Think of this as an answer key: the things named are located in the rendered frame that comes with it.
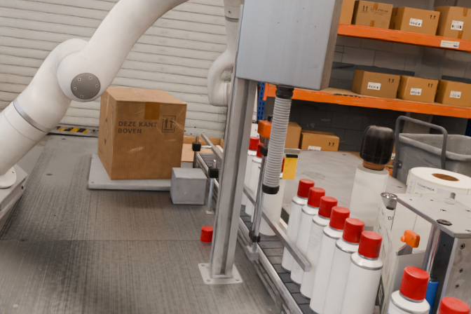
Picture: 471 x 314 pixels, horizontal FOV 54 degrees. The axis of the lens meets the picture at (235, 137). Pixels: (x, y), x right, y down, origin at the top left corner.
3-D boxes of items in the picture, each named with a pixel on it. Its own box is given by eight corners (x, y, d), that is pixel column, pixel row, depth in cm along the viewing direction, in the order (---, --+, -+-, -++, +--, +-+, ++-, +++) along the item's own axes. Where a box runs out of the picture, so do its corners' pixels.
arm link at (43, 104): (13, 113, 114) (82, 47, 113) (12, 82, 129) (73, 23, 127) (52, 139, 122) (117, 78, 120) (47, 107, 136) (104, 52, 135)
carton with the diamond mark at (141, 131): (179, 179, 162) (187, 103, 156) (110, 180, 152) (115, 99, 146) (157, 155, 188) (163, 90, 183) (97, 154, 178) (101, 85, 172)
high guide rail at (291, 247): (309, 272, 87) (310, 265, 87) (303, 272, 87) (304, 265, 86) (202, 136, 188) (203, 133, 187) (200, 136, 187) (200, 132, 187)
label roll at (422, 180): (485, 235, 136) (497, 189, 133) (427, 235, 131) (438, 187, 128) (441, 209, 155) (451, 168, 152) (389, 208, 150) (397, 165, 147)
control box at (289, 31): (320, 91, 84) (338, -17, 80) (234, 78, 89) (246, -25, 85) (329, 87, 93) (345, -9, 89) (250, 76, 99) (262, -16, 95)
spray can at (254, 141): (256, 207, 136) (265, 140, 131) (239, 207, 134) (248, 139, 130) (251, 200, 141) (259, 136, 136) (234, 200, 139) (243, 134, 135)
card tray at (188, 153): (235, 164, 197) (237, 155, 196) (175, 161, 189) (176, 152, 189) (220, 146, 225) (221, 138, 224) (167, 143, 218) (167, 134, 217)
